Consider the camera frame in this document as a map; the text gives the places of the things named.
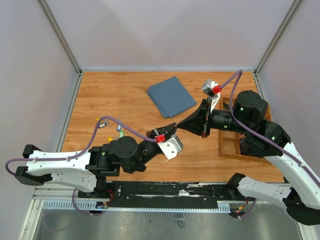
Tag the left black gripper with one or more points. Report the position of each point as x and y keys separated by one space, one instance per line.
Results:
x=168 y=129

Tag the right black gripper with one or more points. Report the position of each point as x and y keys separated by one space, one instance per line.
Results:
x=196 y=122

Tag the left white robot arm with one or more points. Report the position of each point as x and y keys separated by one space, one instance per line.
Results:
x=87 y=170

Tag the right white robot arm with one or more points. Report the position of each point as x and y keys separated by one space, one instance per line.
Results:
x=264 y=139

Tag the folded blue cloth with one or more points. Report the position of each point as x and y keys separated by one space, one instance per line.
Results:
x=170 y=97

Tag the wooden compartment tray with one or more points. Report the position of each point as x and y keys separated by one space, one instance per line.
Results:
x=229 y=147

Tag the green key tag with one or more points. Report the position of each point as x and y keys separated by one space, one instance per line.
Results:
x=121 y=134

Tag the light blue key tag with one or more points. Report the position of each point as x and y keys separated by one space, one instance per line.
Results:
x=119 y=128

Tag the dark rolled tie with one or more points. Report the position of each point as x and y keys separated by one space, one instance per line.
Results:
x=247 y=147

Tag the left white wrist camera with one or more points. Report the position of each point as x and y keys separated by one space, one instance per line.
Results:
x=171 y=147

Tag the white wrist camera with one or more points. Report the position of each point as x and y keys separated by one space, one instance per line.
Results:
x=171 y=147
x=213 y=91

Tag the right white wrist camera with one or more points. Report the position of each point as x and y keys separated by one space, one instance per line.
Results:
x=213 y=91

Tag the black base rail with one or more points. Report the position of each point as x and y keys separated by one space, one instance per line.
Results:
x=164 y=196

